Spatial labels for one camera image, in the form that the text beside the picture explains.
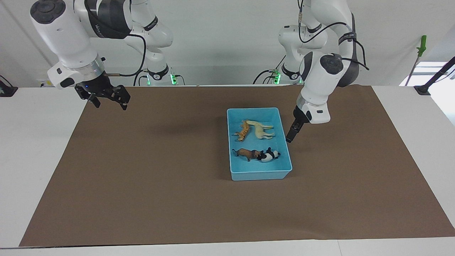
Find black and white panda toy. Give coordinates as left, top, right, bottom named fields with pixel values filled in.
left=257, top=147, right=282, bottom=163

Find cream camel toy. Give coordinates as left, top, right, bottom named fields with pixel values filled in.
left=245, top=120, right=276, bottom=140

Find orange striped tiger toy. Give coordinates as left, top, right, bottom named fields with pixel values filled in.
left=234, top=120, right=252, bottom=142

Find brown lion toy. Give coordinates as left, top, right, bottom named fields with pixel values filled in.
left=232, top=148, right=262, bottom=162

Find light blue plastic storage box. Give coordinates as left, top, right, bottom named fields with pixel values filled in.
left=226, top=107, right=293, bottom=182

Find brown table mat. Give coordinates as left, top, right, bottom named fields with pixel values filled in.
left=19, top=85, right=455, bottom=247

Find black right base cables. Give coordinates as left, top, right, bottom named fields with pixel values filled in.
left=133, top=69, right=186, bottom=87

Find black base cables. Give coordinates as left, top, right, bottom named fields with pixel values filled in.
left=133, top=69, right=186, bottom=87
left=253, top=54, right=287, bottom=85

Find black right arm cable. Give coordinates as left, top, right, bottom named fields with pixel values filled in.
left=106, top=33, right=147, bottom=78

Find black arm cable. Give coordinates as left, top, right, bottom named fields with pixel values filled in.
left=106, top=33, right=147, bottom=78
left=298, top=0, right=370, bottom=71

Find black left base cables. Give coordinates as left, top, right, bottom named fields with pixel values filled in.
left=253, top=54, right=287, bottom=85

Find black clamp mount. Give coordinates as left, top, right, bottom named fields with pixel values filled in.
left=0, top=75, right=18, bottom=97

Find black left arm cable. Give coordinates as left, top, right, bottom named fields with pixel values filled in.
left=298, top=0, right=370, bottom=71

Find black camera stand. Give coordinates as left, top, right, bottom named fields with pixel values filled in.
left=414, top=56, right=455, bottom=96

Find green handled tool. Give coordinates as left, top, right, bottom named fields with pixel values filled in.
left=405, top=35, right=427, bottom=86

